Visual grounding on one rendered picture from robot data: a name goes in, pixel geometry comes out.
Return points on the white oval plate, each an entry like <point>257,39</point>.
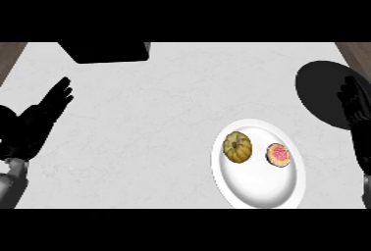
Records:
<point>260,163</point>

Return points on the pink halved fruit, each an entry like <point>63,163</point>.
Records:
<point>279,155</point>

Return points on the yellow-green squash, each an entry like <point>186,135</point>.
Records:
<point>237,147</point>

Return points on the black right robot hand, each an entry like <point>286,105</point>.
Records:
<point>359,117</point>

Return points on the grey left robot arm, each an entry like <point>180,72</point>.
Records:
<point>11,183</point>

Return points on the black round pan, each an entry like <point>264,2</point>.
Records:
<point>322,91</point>

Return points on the black box appliance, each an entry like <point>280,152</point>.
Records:
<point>109,51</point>

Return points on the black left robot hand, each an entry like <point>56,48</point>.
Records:
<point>35,121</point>

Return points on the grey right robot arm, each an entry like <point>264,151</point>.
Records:
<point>367,191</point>

